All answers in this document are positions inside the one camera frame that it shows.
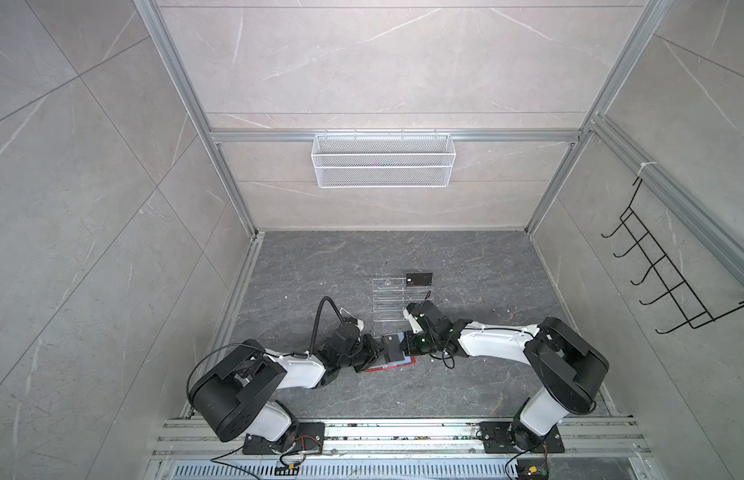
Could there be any red leather card holder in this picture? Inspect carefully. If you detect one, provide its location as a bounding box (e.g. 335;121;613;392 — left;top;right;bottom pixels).
364;335;416;373

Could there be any dark credit card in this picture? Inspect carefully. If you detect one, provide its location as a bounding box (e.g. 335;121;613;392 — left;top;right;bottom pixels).
405;272;433;287
381;332;407;363

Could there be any clear acrylic organizer tray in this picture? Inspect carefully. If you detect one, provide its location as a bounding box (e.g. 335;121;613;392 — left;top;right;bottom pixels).
372;273;434;323

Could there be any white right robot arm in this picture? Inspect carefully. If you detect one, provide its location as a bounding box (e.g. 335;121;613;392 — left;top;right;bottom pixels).
402;300;609;450

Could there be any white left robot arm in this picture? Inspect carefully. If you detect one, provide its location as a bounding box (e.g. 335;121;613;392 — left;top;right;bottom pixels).
187;319;387;450

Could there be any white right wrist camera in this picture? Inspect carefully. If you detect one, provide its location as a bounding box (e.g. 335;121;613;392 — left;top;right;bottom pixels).
403;308;423;334

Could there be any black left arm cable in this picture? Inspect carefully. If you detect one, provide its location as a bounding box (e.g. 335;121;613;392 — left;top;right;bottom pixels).
308;295;349;355

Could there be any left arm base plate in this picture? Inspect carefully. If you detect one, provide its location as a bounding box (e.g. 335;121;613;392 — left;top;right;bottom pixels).
242;421;326;455

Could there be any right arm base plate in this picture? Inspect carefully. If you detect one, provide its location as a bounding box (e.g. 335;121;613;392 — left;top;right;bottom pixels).
477;421;565;454

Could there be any white wire mesh basket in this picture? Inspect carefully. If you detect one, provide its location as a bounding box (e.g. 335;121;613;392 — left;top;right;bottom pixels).
311;133;457;189

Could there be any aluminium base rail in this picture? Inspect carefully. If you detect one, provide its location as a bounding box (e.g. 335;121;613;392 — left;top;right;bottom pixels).
143;417;664;479

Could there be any black wire hook rack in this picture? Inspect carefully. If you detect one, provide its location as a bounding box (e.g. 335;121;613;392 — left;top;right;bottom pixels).
601;178;744;335

